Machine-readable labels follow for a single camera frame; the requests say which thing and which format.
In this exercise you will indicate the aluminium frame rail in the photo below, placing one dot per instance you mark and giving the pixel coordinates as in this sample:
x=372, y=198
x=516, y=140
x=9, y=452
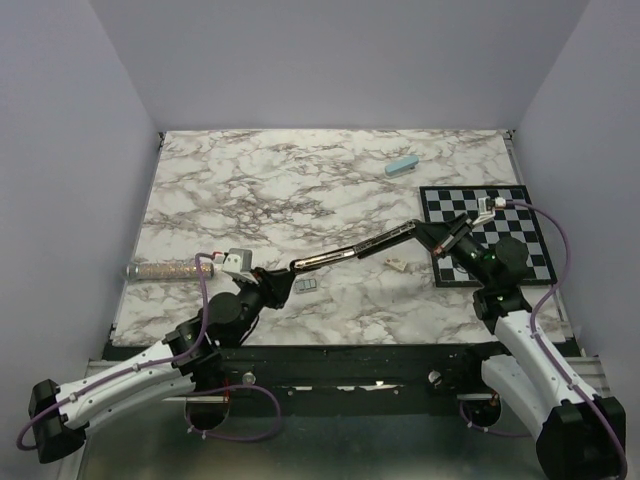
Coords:
x=90, y=404

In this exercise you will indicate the black stapler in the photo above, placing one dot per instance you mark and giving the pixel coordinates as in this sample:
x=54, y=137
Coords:
x=363, y=249

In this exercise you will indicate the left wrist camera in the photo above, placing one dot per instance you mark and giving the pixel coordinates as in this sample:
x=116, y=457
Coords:
x=236, y=263

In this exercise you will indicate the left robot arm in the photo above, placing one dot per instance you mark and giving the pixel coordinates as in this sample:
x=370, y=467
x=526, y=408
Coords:
x=187, y=359

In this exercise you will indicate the small cardboard staple box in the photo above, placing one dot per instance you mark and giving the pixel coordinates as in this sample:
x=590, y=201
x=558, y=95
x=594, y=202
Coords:
x=396, y=263

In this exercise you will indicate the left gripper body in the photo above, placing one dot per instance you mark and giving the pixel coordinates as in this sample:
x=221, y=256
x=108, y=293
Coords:
x=254, y=296

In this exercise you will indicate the glitter tube with black cap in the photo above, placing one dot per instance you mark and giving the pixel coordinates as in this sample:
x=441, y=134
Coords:
x=161, y=271

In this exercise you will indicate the light blue stapler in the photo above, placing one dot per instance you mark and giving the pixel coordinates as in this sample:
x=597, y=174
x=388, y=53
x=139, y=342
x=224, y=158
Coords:
x=401, y=166

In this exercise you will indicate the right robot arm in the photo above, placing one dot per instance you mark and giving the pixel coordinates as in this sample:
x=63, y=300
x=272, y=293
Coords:
x=578, y=433

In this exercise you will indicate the staple tray with staples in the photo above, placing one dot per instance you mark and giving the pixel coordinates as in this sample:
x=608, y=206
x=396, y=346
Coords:
x=305, y=286

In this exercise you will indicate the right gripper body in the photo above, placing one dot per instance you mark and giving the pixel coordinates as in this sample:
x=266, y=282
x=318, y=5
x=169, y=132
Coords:
x=461, y=243

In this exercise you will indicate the black and white chessboard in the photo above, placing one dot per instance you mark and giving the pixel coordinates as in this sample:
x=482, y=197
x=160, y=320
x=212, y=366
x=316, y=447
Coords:
x=445, y=203

